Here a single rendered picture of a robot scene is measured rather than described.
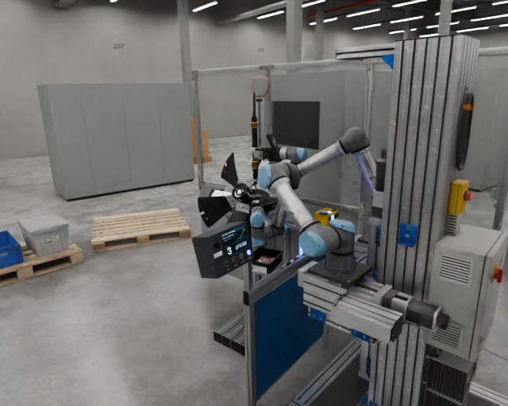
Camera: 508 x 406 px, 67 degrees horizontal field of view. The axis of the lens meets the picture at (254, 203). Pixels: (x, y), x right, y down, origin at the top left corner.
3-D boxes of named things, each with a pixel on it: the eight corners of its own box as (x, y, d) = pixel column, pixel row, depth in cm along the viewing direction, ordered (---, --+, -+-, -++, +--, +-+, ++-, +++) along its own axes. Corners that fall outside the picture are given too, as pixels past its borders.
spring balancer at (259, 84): (249, 97, 305) (248, 97, 299) (248, 76, 301) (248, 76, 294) (269, 97, 304) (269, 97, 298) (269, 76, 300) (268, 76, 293)
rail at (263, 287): (326, 248, 267) (326, 238, 264) (331, 250, 264) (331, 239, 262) (243, 304, 199) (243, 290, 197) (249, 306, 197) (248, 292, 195)
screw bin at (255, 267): (259, 256, 249) (259, 246, 247) (283, 261, 242) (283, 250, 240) (244, 271, 230) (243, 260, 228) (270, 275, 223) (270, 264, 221)
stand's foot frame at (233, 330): (261, 305, 342) (261, 297, 340) (305, 322, 315) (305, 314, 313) (213, 340, 296) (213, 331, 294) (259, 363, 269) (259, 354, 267)
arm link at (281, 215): (297, 155, 200) (277, 226, 228) (281, 158, 195) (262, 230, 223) (311, 167, 193) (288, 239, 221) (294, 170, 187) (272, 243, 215)
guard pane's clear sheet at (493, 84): (202, 180, 384) (196, 74, 356) (493, 230, 233) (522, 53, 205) (201, 180, 384) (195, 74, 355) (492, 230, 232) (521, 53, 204)
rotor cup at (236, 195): (236, 206, 262) (226, 198, 253) (244, 188, 266) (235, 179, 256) (253, 210, 254) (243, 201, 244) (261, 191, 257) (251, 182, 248)
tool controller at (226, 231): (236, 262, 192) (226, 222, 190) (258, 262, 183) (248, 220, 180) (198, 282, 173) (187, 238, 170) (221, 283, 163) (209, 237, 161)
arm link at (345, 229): (360, 249, 175) (361, 221, 172) (339, 256, 169) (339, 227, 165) (341, 241, 185) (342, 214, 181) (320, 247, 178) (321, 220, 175)
